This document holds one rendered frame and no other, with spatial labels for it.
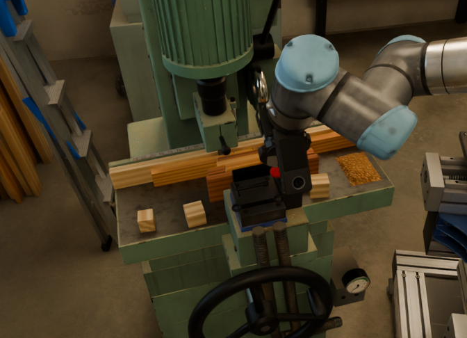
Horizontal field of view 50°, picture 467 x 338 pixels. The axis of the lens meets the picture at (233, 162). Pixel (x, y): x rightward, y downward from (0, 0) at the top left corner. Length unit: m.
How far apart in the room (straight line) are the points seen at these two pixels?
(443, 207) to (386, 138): 0.77
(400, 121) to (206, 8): 0.38
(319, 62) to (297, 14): 2.96
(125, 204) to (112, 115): 1.96
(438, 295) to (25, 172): 1.86
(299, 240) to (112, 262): 1.35
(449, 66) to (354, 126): 0.16
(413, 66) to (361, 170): 0.44
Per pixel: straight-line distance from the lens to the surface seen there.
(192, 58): 0.89
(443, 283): 1.87
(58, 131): 1.86
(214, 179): 1.04
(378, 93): 0.66
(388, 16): 3.79
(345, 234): 2.22
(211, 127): 1.01
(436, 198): 1.37
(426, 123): 2.88
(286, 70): 0.63
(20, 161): 2.52
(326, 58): 0.64
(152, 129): 1.49
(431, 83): 0.73
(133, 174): 1.14
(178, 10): 0.86
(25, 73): 1.76
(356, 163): 1.15
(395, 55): 0.75
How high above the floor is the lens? 1.67
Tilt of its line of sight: 41 degrees down
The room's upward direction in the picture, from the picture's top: 6 degrees counter-clockwise
